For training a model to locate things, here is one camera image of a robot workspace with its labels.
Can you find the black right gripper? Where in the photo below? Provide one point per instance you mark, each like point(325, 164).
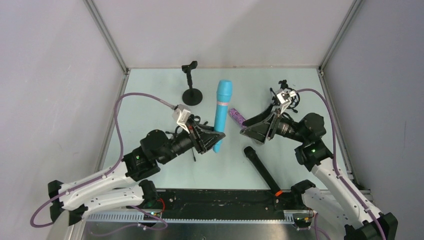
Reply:
point(271, 125)

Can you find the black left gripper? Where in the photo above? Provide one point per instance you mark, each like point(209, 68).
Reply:
point(197, 138)

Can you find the black tripod mic stand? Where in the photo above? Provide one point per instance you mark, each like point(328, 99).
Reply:
point(178, 130)

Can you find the blue toy microphone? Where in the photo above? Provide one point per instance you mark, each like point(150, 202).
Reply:
point(223, 97)

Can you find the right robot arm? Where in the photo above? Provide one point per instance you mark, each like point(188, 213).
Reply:
point(349, 208)

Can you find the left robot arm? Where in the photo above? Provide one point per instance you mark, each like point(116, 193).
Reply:
point(126, 184)

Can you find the black round-base mic stand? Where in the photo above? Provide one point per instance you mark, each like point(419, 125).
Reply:
point(192, 96)

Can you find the purple glitter microphone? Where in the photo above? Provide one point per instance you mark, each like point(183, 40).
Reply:
point(236, 117)

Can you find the black microphone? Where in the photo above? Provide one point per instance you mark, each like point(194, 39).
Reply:
point(251, 154)

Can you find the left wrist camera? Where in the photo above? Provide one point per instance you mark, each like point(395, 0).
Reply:
point(181, 114)

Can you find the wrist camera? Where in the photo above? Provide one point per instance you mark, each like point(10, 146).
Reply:
point(285, 97)
point(181, 114)

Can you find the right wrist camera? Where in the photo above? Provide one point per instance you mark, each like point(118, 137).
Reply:
point(285, 97)

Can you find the black shock-mount tripod stand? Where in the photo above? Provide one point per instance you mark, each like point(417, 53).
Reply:
point(284, 85)

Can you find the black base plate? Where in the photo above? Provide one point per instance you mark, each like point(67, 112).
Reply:
point(219, 204)

